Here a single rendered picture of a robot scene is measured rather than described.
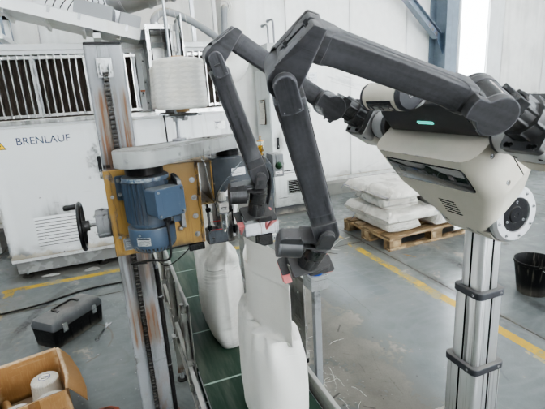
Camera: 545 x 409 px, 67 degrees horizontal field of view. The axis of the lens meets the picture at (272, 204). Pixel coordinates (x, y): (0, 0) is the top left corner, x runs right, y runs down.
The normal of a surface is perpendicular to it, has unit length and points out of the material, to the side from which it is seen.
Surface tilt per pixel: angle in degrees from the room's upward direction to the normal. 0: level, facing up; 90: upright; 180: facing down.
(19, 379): 90
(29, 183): 90
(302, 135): 117
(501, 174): 90
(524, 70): 90
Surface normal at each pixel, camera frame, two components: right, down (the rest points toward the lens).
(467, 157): -0.64, -0.64
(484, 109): 0.08, 0.67
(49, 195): 0.36, 0.22
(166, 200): 0.72, 0.14
